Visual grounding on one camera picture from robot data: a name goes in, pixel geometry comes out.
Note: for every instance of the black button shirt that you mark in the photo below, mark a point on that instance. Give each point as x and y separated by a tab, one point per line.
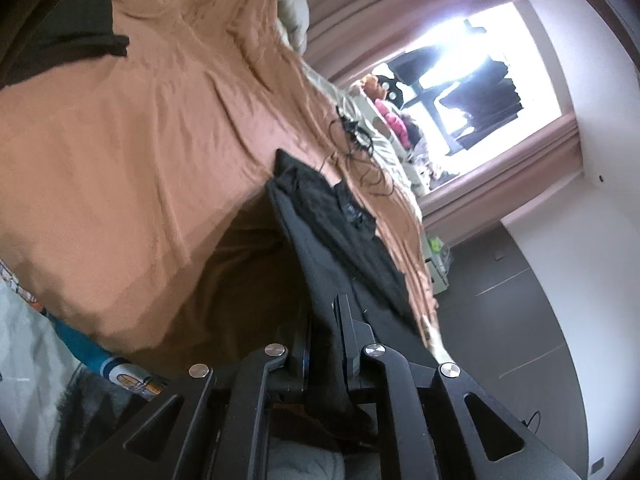
320	240

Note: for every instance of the folded black clothes pile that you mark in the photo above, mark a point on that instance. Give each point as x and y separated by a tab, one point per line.
60	35

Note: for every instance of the pink curtain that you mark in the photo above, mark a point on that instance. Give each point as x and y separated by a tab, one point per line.
380	15
500	175

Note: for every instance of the hanging dark blue garment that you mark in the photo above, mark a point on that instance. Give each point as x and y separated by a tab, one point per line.
415	67

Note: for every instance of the orange-brown blanket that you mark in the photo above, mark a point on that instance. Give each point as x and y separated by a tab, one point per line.
125	135

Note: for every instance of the green small item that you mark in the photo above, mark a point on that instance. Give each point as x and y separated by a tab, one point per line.
435	246

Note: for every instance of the hanging dark grey garment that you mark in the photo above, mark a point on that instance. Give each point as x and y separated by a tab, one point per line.
495	120

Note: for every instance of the pink plush toy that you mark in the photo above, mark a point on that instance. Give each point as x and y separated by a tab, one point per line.
395	122

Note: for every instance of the hanging purple garment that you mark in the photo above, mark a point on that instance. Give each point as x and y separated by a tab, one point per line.
475	92

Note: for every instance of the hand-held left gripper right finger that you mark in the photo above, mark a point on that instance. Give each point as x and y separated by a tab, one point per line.
350	350

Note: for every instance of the pile of loose clothes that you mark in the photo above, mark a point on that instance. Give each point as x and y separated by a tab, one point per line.
430	160

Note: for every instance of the black plush toy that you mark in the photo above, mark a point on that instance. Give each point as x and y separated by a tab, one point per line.
394	91

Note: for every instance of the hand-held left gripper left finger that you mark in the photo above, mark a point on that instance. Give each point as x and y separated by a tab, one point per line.
301	355

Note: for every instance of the grey plush pillow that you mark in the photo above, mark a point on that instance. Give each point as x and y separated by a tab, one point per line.
295	15

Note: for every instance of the brown plush toy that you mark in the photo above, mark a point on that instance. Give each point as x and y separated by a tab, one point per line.
372	87

